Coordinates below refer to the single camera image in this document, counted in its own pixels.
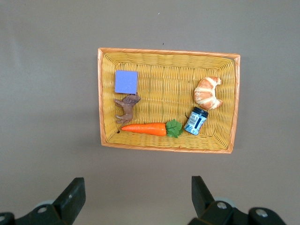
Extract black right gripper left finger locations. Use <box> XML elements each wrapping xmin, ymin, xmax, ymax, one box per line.
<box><xmin>0</xmin><ymin>177</ymin><xmax>86</xmax><ymax>225</ymax></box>

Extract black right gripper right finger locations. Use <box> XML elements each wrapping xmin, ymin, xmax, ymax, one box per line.
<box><xmin>188</xmin><ymin>175</ymin><xmax>288</xmax><ymax>225</ymax></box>

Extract small blue white can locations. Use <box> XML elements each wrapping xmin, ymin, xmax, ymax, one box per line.
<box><xmin>183</xmin><ymin>106</ymin><xmax>209</xmax><ymax>136</ymax></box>

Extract orange toy carrot green leaves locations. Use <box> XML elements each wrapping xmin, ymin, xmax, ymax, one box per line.
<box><xmin>121</xmin><ymin>119</ymin><xmax>184</xmax><ymax>139</ymax></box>

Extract brown toy lion figurine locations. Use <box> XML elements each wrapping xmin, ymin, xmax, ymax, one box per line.
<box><xmin>113</xmin><ymin>93</ymin><xmax>142</xmax><ymax>124</ymax></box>

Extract toy croissant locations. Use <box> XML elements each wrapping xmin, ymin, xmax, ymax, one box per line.
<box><xmin>194</xmin><ymin>76</ymin><xmax>224</xmax><ymax>110</ymax></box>

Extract yellow wicker basket orange rim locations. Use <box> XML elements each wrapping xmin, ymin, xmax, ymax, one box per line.
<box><xmin>97</xmin><ymin>47</ymin><xmax>241</xmax><ymax>154</ymax></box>

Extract purple foam cube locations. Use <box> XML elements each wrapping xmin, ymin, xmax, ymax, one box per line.
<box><xmin>114</xmin><ymin>70</ymin><xmax>139</xmax><ymax>95</ymax></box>

